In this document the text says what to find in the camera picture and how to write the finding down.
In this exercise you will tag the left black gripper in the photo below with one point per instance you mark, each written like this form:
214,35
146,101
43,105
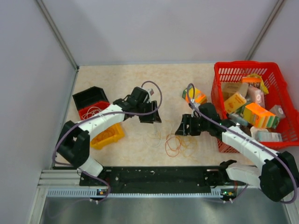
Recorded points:
150,118

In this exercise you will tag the grey small box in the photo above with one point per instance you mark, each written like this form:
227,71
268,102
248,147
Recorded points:
278,111

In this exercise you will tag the yellow plastic bin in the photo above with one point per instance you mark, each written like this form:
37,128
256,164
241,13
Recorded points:
112,135

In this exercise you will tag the yellow sponge pack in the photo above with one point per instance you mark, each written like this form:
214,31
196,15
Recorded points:
234,102

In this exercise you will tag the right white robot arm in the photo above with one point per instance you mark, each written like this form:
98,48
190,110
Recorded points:
274,173

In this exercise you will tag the pink packet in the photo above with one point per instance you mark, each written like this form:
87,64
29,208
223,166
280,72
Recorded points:
255,95

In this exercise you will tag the orange sponge pack on table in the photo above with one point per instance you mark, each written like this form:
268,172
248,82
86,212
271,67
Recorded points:
195,95

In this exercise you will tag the red plastic bin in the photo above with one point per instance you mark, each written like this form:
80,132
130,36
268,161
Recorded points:
93,109

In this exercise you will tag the black plastic bin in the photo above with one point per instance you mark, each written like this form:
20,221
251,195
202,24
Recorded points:
89,97

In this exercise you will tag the brown cardboard box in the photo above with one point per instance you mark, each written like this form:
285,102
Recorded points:
230,88

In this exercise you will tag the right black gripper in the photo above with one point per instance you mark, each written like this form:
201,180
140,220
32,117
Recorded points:
183,129

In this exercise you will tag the yellow bag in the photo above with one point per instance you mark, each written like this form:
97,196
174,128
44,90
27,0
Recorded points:
260,84

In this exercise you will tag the white wrapped packet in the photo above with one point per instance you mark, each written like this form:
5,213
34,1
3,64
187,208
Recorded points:
263,135

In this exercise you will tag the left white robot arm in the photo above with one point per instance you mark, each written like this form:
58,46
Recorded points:
74,141

